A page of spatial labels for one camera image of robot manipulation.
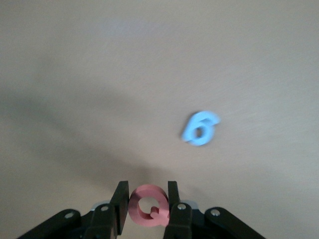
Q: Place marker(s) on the red foam letter Q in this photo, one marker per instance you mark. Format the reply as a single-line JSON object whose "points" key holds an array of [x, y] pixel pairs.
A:
{"points": [[134, 211]]}

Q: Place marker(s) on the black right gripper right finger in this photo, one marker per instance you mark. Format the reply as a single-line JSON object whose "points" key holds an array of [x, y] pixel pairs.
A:
{"points": [[179, 224]]}

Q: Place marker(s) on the blue foam letter g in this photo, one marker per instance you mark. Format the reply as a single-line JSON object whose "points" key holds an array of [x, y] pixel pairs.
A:
{"points": [[192, 129]]}

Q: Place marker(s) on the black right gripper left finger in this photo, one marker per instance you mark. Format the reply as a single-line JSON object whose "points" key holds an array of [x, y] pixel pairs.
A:
{"points": [[119, 211]]}

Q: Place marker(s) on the brown table cover sheet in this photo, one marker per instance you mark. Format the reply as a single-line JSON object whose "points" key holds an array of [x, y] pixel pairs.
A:
{"points": [[99, 62]]}

